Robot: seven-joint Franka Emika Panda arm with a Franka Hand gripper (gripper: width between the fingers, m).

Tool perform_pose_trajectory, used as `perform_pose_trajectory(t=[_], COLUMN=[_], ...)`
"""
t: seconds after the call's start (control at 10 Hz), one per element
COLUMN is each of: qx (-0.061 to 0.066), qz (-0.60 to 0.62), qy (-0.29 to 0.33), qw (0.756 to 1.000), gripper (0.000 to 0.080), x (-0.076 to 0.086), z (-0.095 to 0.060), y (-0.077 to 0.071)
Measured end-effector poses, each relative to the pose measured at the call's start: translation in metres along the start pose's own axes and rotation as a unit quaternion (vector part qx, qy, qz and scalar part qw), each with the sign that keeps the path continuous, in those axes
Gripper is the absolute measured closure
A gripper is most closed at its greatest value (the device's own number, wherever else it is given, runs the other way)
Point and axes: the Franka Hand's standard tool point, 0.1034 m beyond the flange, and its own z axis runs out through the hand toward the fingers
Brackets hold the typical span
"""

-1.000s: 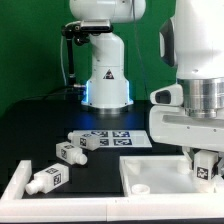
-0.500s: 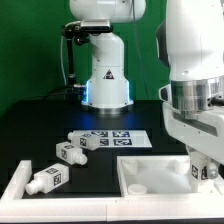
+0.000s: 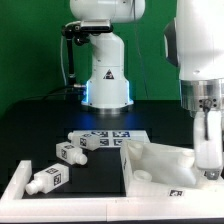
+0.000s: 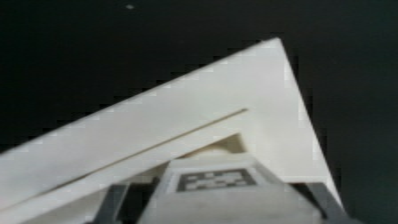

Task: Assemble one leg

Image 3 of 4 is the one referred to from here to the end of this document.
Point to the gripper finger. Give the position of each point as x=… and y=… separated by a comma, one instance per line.
x=212, y=174

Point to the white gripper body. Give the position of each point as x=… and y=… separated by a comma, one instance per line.
x=207, y=137

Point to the white square table top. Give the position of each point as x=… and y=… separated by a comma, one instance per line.
x=151, y=170

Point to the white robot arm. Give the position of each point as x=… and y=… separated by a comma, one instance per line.
x=194, y=42

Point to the white U-shaped fence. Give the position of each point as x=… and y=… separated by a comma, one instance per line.
x=14, y=208

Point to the white marker base plate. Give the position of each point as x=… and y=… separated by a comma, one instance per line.
x=114, y=138

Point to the black camera on mount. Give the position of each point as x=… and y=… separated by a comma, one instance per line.
x=87, y=26

